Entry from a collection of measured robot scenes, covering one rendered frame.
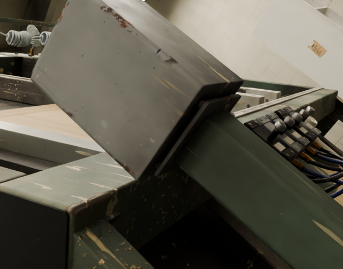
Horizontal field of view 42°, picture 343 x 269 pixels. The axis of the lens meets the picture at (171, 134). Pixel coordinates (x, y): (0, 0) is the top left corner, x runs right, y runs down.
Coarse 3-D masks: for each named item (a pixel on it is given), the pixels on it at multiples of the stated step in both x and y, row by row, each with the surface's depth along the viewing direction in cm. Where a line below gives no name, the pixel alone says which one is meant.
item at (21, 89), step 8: (0, 80) 143; (8, 80) 142; (16, 80) 140; (24, 80) 139; (0, 88) 144; (8, 88) 142; (16, 88) 140; (24, 88) 139; (32, 88) 137; (0, 96) 144; (8, 96) 142; (16, 96) 141; (24, 96) 139; (32, 96) 138; (40, 96) 136; (32, 104) 138; (40, 104) 137; (48, 104) 135
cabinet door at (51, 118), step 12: (24, 108) 121; (36, 108) 123; (48, 108) 124; (0, 120) 105; (12, 120) 106; (24, 120) 107; (36, 120) 109; (48, 120) 110; (60, 120) 111; (72, 120) 113; (60, 132) 98; (72, 132) 99; (84, 132) 100
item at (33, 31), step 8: (32, 32) 196; (32, 40) 196; (40, 40) 197; (32, 48) 198; (16, 56) 196; (24, 56) 194; (32, 56) 196; (24, 64) 197; (32, 64) 196; (24, 72) 198; (248, 96) 154; (256, 96) 154; (240, 104) 155; (248, 104) 154; (256, 104) 153; (232, 112) 157
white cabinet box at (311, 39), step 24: (288, 0) 464; (312, 0) 507; (264, 24) 483; (288, 24) 470; (312, 24) 458; (336, 24) 446; (288, 48) 477; (312, 48) 464; (336, 48) 451; (312, 72) 470; (336, 72) 457
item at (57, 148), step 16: (0, 128) 87; (16, 128) 88; (32, 128) 89; (0, 144) 87; (16, 144) 85; (32, 144) 83; (48, 144) 82; (64, 144) 80; (80, 144) 80; (96, 144) 81; (48, 160) 82; (64, 160) 80
